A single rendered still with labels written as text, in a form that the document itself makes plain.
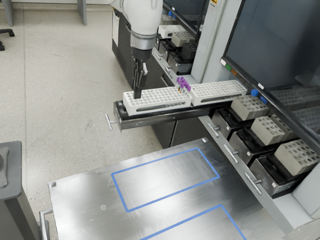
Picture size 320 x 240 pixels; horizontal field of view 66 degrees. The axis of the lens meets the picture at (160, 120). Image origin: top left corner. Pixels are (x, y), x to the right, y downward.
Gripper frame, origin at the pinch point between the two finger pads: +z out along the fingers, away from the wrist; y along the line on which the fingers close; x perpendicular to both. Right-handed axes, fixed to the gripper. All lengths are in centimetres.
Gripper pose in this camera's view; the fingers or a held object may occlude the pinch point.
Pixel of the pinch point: (137, 91)
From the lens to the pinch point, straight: 103.3
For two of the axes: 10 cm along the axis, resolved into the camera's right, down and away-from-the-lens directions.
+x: -9.2, 1.5, -3.7
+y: -3.7, -6.6, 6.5
